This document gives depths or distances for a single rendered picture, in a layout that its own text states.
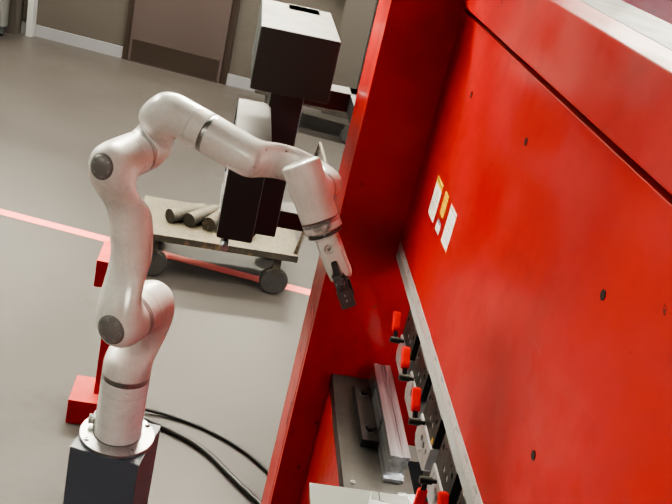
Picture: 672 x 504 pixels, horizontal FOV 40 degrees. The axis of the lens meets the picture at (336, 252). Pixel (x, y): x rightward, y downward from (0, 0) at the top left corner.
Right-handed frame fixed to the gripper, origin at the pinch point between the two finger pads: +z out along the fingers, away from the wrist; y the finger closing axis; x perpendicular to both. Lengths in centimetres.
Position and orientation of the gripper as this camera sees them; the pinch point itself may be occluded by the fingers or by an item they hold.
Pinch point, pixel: (347, 298)
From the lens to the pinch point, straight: 199.8
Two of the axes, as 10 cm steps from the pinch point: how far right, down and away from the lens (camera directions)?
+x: -9.5, 3.2, 0.5
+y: -0.1, -2.0, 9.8
